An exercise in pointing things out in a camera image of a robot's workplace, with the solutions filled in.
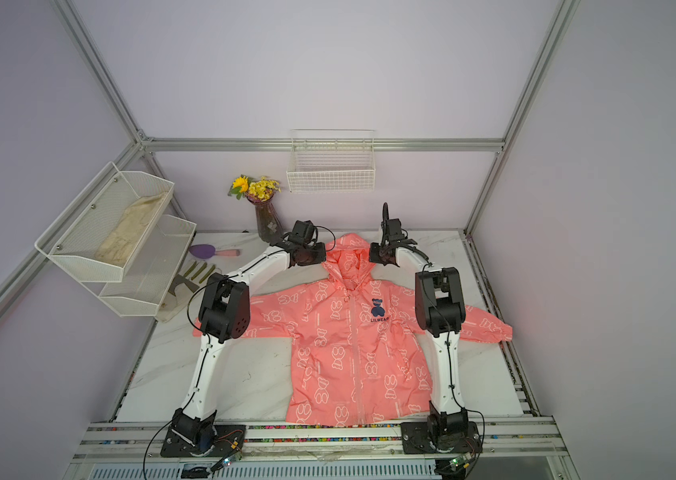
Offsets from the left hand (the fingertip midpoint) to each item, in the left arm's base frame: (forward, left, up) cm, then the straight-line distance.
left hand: (322, 256), depth 105 cm
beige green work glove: (-4, +47, -6) cm, 47 cm away
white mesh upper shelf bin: (-14, +55, +25) cm, 62 cm away
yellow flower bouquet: (+14, +22, +18) cm, 31 cm away
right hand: (+2, -20, -3) cm, 21 cm away
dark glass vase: (+14, +21, +4) cm, 25 cm away
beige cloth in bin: (-15, +50, +24) cm, 58 cm away
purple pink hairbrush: (+6, +45, -5) cm, 46 cm away
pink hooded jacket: (-28, -9, -5) cm, 30 cm away
